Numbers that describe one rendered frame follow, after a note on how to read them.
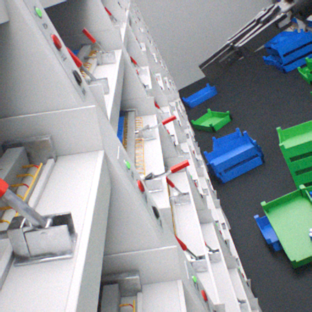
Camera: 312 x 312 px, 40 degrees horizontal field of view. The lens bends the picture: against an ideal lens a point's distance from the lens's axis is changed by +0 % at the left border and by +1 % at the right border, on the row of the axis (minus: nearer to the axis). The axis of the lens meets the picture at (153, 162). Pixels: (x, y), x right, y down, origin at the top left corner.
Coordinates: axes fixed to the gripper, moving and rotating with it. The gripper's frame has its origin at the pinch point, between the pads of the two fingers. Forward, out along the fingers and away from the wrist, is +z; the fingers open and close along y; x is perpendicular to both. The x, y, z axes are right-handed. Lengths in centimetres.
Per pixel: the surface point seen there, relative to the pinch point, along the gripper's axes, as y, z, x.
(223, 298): -3, 32, -46
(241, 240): 88, 37, -101
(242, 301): 13, 34, -64
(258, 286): 55, 38, -101
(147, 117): 27.9, 22.7, -7.3
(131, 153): -1.9, 24.6, -3.4
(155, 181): -15.4, 21.4, -6.0
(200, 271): -15.8, 26.6, -26.9
